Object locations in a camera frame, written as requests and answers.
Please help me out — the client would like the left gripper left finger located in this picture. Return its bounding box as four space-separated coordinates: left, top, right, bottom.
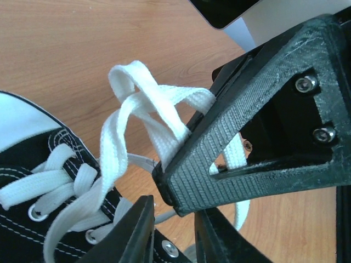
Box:
78 195 154 263

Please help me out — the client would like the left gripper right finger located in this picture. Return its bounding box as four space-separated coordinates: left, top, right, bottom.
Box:
195 208 271 263

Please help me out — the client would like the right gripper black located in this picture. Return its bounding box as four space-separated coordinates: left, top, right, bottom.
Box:
152 13 350 216

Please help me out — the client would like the white shoelace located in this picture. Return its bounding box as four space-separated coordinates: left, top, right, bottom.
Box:
0 60 251 263

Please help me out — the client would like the black white canvas sneaker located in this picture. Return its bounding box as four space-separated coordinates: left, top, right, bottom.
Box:
0 90 193 263

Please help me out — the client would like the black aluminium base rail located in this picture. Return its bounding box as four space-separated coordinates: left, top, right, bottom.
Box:
336 185 351 263

